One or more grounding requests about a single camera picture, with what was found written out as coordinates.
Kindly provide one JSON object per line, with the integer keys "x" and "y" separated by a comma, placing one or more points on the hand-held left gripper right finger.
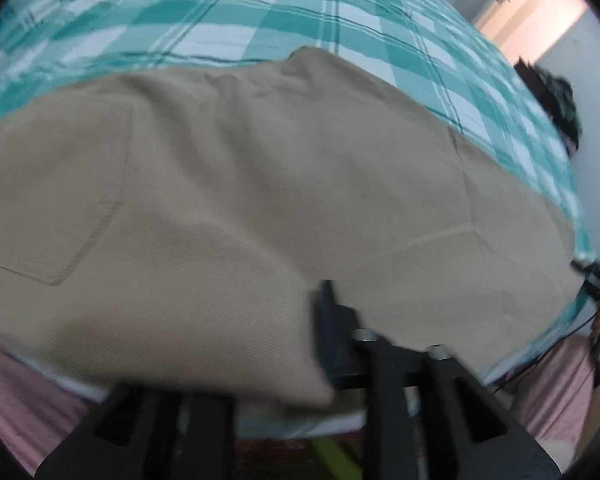
{"x": 332, "y": 335}

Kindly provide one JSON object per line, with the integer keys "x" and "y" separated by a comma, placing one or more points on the teal checked bedsheet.
{"x": 240, "y": 15}

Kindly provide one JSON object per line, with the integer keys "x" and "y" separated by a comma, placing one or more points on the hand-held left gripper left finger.
{"x": 145, "y": 435}

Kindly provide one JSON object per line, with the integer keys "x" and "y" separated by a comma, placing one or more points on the pink cloth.
{"x": 25, "y": 400}
{"x": 550, "y": 395}

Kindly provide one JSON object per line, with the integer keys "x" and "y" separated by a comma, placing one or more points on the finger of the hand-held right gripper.
{"x": 591, "y": 274}

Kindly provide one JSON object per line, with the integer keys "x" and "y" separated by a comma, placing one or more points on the dark cloth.
{"x": 555, "y": 100}

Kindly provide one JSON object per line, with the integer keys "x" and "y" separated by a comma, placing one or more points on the beige pants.
{"x": 260, "y": 200}

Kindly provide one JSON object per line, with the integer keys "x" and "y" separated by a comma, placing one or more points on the pale door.
{"x": 527, "y": 7}

